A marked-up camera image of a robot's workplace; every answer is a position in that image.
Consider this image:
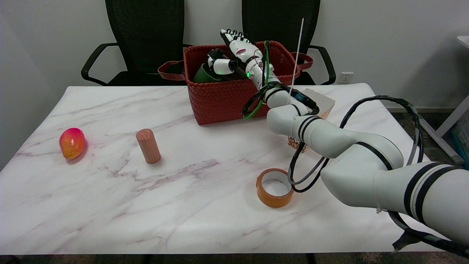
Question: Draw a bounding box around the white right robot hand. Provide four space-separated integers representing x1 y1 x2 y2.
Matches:
207 29 265 77

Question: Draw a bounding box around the brown woven storage basket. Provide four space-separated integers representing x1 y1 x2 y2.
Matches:
158 40 314 126

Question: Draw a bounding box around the green mug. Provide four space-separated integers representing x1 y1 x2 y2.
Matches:
193 63 221 84

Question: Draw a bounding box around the black mesh office chair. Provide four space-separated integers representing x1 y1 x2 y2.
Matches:
81 0 192 87
241 0 337 86

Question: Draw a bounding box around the white paper snack box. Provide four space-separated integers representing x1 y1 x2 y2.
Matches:
287 88 336 151

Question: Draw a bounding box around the wooden cylinder block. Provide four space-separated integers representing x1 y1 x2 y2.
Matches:
136 129 162 164

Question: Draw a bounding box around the orange tape roll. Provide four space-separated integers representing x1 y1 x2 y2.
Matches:
256 168 295 209

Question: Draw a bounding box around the red yellow mango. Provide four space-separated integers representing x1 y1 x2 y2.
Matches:
59 128 87 160

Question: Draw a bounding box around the green cable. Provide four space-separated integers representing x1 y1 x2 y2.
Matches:
243 40 272 121

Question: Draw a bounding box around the black braided cable bundle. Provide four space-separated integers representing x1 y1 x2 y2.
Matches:
241 82 320 120

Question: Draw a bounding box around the thin white cable tie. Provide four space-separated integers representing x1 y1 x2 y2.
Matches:
288 18 305 97

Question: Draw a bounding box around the long black cable loop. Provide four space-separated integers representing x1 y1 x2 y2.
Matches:
287 95 469 258

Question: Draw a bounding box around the white desk frame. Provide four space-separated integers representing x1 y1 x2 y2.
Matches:
413 36 469 165

